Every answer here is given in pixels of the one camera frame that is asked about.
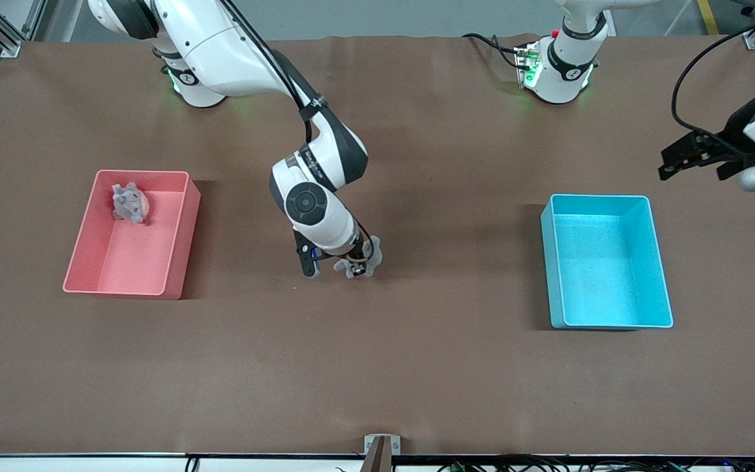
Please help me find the grey plush toy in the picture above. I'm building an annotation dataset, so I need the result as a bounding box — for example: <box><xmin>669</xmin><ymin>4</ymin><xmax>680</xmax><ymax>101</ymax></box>
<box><xmin>111</xmin><ymin>183</ymin><xmax>151</xmax><ymax>224</ymax></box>
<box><xmin>333</xmin><ymin>236</ymin><xmax>383</xmax><ymax>279</ymax></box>

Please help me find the blue plastic box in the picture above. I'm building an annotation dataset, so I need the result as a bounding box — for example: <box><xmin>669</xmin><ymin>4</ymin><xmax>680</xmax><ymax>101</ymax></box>
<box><xmin>540</xmin><ymin>193</ymin><xmax>674</xmax><ymax>330</ymax></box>

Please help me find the pink plastic box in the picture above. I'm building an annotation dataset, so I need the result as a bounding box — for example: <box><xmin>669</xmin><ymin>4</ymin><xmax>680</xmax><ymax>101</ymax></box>
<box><xmin>62</xmin><ymin>169</ymin><xmax>202</xmax><ymax>301</ymax></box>

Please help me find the brown table cover sheet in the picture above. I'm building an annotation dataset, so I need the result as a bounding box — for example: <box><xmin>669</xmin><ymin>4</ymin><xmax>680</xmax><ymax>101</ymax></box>
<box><xmin>0</xmin><ymin>34</ymin><xmax>755</xmax><ymax>456</ymax></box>

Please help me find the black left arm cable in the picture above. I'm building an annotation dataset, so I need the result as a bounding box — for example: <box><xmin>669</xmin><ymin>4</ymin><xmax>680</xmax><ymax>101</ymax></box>
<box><xmin>672</xmin><ymin>23</ymin><xmax>755</xmax><ymax>156</ymax></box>

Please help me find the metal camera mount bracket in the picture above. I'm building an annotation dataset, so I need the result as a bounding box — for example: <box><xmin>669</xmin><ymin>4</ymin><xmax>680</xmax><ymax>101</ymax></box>
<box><xmin>364</xmin><ymin>433</ymin><xmax>402</xmax><ymax>472</ymax></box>

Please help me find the black base cable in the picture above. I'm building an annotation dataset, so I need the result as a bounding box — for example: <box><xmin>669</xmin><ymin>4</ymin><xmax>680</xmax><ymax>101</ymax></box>
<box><xmin>461</xmin><ymin>33</ymin><xmax>524</xmax><ymax>68</ymax></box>

